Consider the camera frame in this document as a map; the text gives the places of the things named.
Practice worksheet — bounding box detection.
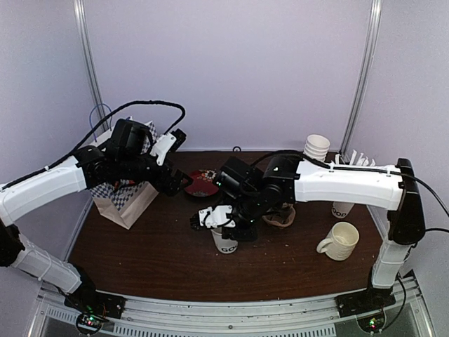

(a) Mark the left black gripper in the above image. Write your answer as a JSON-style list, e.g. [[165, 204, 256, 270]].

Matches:
[[118, 152, 194, 196]]

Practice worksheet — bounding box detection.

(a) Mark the white paper coffee cup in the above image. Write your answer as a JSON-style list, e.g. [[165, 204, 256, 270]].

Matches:
[[210, 228, 238, 254]]

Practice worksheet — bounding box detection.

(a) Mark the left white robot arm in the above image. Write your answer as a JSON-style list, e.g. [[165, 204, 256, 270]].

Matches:
[[1, 146, 190, 312]]

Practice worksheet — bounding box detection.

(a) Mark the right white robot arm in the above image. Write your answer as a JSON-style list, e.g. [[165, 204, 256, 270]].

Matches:
[[215, 150, 425, 310]]

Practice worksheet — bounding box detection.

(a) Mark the red floral plate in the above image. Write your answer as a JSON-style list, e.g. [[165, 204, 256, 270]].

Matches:
[[184, 169, 219, 197]]

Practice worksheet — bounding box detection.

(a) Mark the brown cardboard cup carrier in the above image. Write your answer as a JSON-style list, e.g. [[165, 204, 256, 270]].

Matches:
[[262, 203, 296, 229]]

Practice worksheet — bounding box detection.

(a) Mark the blue checkered paper bag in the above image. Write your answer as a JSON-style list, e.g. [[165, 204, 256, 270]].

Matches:
[[85, 117, 161, 231]]

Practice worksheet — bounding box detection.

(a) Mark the white cup holding straws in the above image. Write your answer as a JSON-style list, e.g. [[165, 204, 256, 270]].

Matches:
[[331, 201, 354, 219]]

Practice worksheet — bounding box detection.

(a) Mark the stack of white paper cups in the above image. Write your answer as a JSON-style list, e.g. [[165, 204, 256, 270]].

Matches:
[[304, 134, 330, 162]]

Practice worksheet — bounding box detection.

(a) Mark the white ceramic mug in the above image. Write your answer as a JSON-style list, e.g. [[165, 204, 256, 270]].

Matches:
[[316, 222, 360, 261]]

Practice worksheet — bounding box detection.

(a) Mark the bundle of white wrapped straws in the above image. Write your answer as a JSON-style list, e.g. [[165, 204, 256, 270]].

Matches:
[[334, 150, 376, 167]]

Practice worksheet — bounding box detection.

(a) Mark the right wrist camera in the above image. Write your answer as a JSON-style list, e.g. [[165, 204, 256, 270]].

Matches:
[[189, 205, 236, 231]]

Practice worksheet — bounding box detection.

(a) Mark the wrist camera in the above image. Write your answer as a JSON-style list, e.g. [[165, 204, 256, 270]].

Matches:
[[150, 128, 187, 166], [189, 205, 236, 231]]

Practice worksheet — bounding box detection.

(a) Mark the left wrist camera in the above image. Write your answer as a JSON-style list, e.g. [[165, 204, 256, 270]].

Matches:
[[150, 128, 187, 166]]

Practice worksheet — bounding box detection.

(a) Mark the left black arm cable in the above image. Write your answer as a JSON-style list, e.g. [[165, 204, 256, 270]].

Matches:
[[0, 100, 187, 192]]

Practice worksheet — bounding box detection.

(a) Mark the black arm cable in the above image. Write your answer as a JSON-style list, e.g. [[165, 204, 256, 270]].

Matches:
[[252, 150, 449, 234], [0, 100, 187, 192]]

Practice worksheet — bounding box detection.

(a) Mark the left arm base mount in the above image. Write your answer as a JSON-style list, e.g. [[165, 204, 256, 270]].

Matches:
[[61, 291, 126, 336]]

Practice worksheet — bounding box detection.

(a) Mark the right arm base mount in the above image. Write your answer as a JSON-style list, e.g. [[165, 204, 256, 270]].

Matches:
[[335, 291, 396, 334]]

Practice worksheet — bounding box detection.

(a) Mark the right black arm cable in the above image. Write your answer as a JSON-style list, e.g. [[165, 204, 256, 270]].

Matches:
[[252, 150, 449, 234]]

